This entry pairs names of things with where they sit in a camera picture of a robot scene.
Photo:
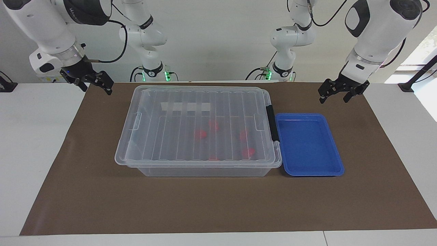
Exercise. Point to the black angled stand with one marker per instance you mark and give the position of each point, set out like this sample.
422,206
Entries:
406,87

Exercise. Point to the brown table mat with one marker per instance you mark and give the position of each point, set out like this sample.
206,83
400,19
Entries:
218,205

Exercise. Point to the blue plastic tray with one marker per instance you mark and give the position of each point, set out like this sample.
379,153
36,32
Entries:
307,147

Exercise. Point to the red block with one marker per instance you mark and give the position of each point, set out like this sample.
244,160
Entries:
213,158
243,135
248,152
214,125
200,134

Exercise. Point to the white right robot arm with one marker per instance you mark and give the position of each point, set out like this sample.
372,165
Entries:
34,20

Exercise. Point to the black box latch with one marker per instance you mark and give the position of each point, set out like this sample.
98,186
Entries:
272,123

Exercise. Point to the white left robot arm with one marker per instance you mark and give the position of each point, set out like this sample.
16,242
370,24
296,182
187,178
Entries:
379,30

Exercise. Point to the black table clamp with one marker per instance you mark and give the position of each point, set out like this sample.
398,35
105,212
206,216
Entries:
6,87

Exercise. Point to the clear plastic storage box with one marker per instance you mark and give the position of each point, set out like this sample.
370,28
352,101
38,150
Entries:
205,172

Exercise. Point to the clear ribbed plastic lid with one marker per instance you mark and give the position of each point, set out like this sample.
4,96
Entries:
177,136

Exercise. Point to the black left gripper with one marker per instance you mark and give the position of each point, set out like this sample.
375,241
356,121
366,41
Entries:
351,80

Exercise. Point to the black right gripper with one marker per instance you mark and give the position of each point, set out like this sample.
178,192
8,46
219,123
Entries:
78,71

